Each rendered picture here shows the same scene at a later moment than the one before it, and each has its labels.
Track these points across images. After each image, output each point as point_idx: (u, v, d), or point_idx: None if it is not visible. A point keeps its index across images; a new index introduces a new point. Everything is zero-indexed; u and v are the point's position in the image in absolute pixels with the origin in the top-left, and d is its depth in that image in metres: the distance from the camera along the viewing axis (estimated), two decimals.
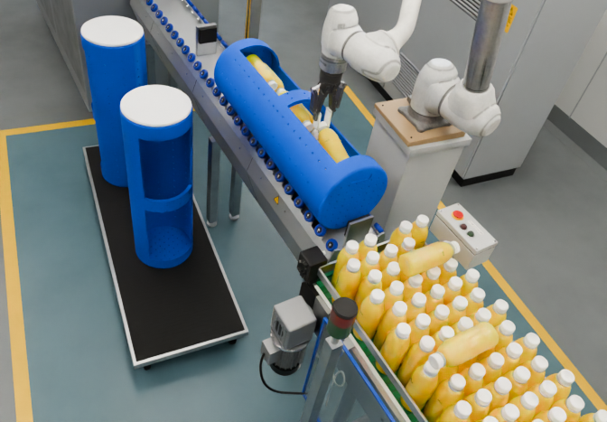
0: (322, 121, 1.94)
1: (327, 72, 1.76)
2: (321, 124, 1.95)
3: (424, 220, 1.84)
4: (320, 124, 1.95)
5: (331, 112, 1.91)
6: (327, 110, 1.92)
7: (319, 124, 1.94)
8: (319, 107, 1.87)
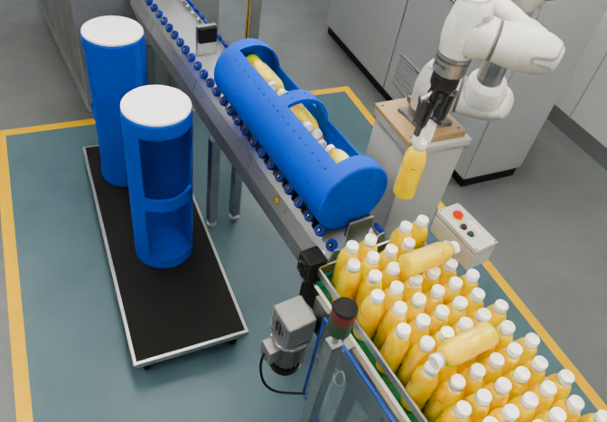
0: (425, 143, 1.59)
1: (444, 78, 1.41)
2: (421, 140, 1.60)
3: (424, 220, 1.84)
4: (421, 141, 1.60)
5: (436, 126, 1.56)
6: (430, 124, 1.57)
7: (420, 142, 1.59)
8: (424, 120, 1.52)
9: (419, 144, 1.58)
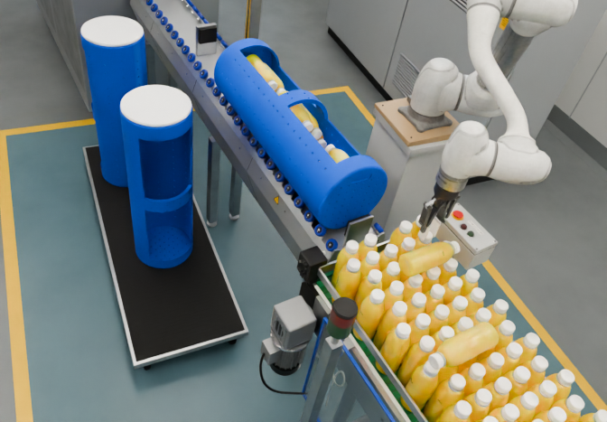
0: (431, 237, 1.78)
1: (446, 190, 1.60)
2: (427, 234, 1.79)
3: None
4: (427, 235, 1.79)
5: (441, 223, 1.75)
6: (434, 220, 1.76)
7: (426, 236, 1.78)
8: (430, 221, 1.71)
9: (425, 238, 1.78)
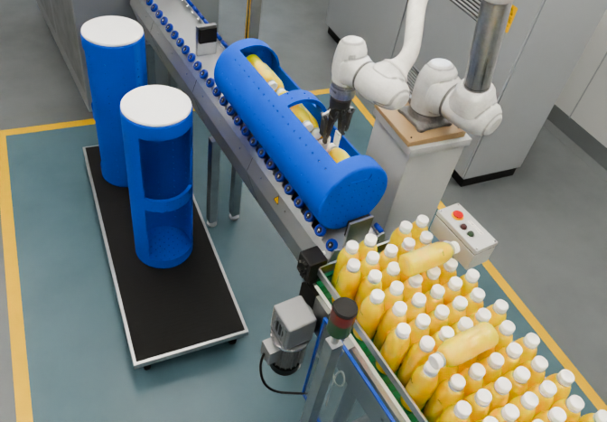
0: (431, 238, 1.78)
1: (337, 99, 1.84)
2: (427, 235, 1.79)
3: (424, 220, 1.84)
4: (427, 236, 1.79)
5: (340, 135, 1.99)
6: (336, 133, 2.00)
7: (426, 237, 1.78)
8: (329, 131, 1.95)
9: (425, 239, 1.78)
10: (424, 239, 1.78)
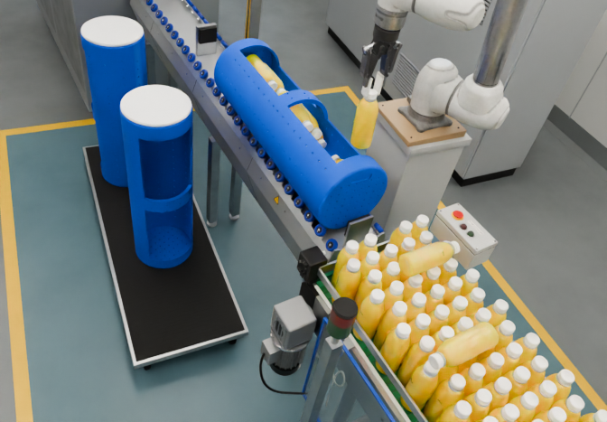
0: (431, 238, 1.78)
1: (383, 28, 1.54)
2: (427, 235, 1.79)
3: (424, 220, 1.84)
4: (427, 236, 1.79)
5: (384, 77, 1.69)
6: (378, 75, 1.70)
7: (426, 237, 1.78)
8: (370, 71, 1.65)
9: (425, 239, 1.78)
10: (424, 239, 1.78)
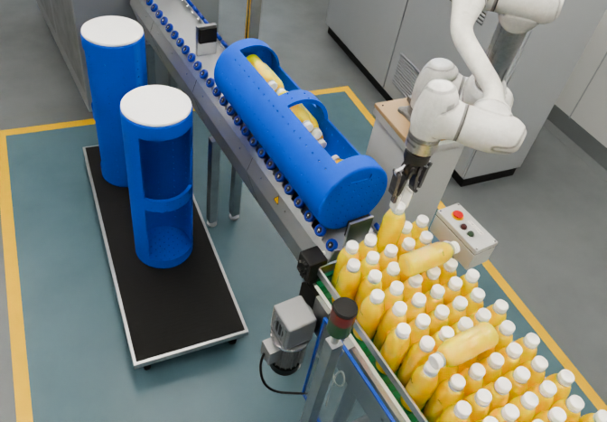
0: (431, 238, 1.78)
1: (415, 154, 1.51)
2: (427, 235, 1.79)
3: (424, 220, 1.84)
4: (427, 236, 1.79)
5: (413, 192, 1.66)
6: (406, 190, 1.67)
7: (426, 237, 1.78)
8: (400, 190, 1.62)
9: (425, 239, 1.78)
10: (424, 239, 1.78)
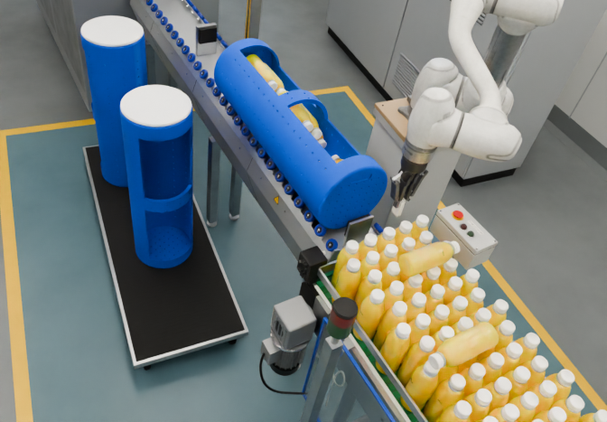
0: (431, 238, 1.78)
1: (412, 162, 1.52)
2: (427, 235, 1.79)
3: (424, 220, 1.84)
4: (427, 236, 1.79)
5: (405, 201, 1.67)
6: None
7: (426, 237, 1.78)
8: (401, 195, 1.64)
9: (425, 239, 1.78)
10: (424, 239, 1.78)
